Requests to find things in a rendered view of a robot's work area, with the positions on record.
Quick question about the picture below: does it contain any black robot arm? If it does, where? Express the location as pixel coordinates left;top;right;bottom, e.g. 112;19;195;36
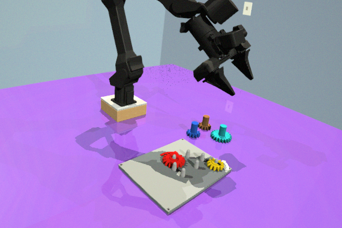
101;0;247;107

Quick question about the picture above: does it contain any brown gear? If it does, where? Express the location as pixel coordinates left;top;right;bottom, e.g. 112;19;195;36
198;115;211;130

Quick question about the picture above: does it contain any teal gear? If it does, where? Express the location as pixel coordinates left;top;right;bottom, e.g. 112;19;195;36
211;124;232;143

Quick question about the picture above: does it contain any red gear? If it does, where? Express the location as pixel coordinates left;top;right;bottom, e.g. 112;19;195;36
162;152;185;169

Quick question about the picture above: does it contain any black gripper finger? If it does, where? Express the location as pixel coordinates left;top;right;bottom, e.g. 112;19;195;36
232;49;254;80
203;67;235;96

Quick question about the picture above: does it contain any dark blue gear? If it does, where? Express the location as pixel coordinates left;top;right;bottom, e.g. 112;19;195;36
186;121;200;138

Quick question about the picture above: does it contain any yellow gear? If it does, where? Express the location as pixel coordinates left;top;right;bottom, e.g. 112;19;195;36
207;158;224;171

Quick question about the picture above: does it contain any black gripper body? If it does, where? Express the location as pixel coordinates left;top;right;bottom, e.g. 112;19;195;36
193;29;251;82

